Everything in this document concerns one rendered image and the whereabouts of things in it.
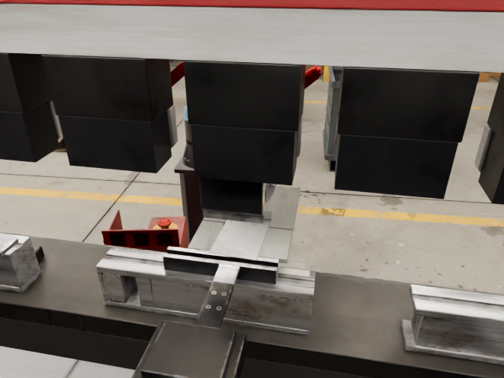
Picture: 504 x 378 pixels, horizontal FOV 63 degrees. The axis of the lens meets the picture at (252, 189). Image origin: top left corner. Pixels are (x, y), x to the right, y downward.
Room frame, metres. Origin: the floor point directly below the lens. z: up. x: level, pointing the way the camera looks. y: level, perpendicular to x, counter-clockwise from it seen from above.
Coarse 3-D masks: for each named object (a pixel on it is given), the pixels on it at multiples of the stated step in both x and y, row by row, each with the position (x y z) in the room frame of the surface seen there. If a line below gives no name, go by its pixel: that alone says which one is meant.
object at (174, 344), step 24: (216, 288) 0.48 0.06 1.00; (216, 312) 0.43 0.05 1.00; (168, 336) 0.36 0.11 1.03; (192, 336) 0.36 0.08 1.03; (216, 336) 0.36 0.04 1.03; (240, 336) 0.37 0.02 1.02; (144, 360) 0.34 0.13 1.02; (168, 360) 0.33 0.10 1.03; (192, 360) 0.33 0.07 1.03; (216, 360) 0.33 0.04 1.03; (240, 360) 0.34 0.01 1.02
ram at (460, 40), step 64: (0, 0) 0.57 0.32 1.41; (64, 0) 0.56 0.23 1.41; (128, 0) 0.54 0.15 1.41; (192, 0) 0.53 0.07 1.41; (256, 0) 0.51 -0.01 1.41; (320, 0) 0.50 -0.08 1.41; (384, 0) 0.48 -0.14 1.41; (448, 0) 0.47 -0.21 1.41; (320, 64) 0.50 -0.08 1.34; (384, 64) 0.48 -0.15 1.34; (448, 64) 0.47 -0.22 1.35
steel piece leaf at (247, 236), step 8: (264, 216) 0.68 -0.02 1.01; (224, 224) 0.66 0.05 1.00; (232, 224) 0.66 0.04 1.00; (240, 224) 0.66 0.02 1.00; (248, 224) 0.66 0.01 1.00; (256, 224) 0.66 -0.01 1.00; (264, 224) 0.66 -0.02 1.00; (224, 232) 0.64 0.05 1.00; (232, 232) 0.64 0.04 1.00; (240, 232) 0.64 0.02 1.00; (248, 232) 0.64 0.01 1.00; (256, 232) 0.64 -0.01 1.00; (264, 232) 0.64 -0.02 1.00; (216, 240) 0.61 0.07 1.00; (224, 240) 0.61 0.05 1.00; (232, 240) 0.61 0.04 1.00; (240, 240) 0.61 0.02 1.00; (248, 240) 0.61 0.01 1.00; (256, 240) 0.61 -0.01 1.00; (232, 248) 0.59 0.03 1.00; (240, 248) 0.59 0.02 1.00; (248, 248) 0.59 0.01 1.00; (256, 248) 0.59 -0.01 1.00
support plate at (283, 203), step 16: (288, 192) 0.80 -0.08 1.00; (272, 208) 0.73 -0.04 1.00; (288, 208) 0.73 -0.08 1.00; (208, 224) 0.67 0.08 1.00; (272, 224) 0.67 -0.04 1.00; (288, 224) 0.67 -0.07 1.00; (192, 240) 0.61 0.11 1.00; (208, 240) 0.61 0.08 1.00; (272, 240) 0.61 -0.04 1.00; (288, 240) 0.61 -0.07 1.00; (272, 256) 0.57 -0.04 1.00
